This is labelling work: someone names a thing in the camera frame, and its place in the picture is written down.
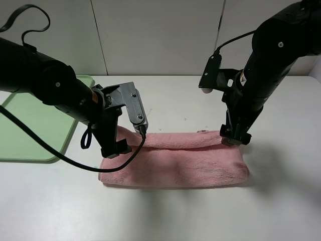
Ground black left camera cable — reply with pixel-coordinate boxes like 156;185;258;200
0;4;147;173

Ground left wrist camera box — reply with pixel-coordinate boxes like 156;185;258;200
101;82;148;133

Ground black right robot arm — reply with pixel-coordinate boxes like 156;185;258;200
220;1;320;146

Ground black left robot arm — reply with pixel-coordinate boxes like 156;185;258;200
1;39;131;158

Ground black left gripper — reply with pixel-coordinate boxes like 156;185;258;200
82;84;132;159

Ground green plastic tray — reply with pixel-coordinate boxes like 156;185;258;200
0;74;95;164

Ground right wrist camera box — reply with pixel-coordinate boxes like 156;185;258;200
199;52;239;92

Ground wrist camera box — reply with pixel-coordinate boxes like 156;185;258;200
199;52;239;92
101;82;148;133

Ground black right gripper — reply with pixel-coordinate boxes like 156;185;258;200
220;72;265;146

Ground pink fluffy towel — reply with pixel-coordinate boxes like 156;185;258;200
98;131;249;188

